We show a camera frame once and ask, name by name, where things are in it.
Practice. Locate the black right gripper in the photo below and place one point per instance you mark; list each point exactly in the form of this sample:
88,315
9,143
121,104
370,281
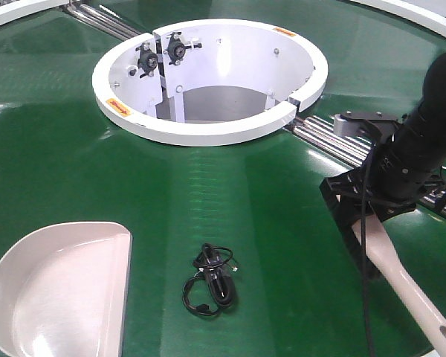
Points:
367,191

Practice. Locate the pink hand brush black bristles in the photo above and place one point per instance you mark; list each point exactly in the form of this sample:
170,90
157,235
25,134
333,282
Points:
372,247

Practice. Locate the pink plastic dustpan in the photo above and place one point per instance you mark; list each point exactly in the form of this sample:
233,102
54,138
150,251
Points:
63,291

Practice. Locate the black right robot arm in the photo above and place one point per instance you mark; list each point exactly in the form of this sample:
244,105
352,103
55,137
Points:
402,167

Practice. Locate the right steel roller set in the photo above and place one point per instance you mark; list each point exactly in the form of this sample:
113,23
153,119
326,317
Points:
352,151

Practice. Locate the steel roller set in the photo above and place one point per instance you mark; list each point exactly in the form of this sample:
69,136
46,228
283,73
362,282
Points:
352,151
100,19

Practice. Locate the white outer rim right segment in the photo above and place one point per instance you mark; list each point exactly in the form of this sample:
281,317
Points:
418,15

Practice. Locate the white rim segment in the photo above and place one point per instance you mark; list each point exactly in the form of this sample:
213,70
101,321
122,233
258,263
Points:
18,9
418,15

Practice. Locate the rear steel roller set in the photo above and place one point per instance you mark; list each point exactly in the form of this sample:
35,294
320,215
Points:
100,19

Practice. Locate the white outer rim left segment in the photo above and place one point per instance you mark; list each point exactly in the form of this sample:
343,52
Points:
18,9

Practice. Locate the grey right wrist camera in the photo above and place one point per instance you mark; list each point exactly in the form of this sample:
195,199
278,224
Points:
376,126

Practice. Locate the right black bearing mount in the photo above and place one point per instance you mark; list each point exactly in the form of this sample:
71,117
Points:
177,49

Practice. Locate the black bearing mount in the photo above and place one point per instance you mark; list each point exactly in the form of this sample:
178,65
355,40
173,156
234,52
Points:
147,61
177,49

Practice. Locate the left black bearing mount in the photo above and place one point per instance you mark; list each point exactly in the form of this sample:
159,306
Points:
147,61

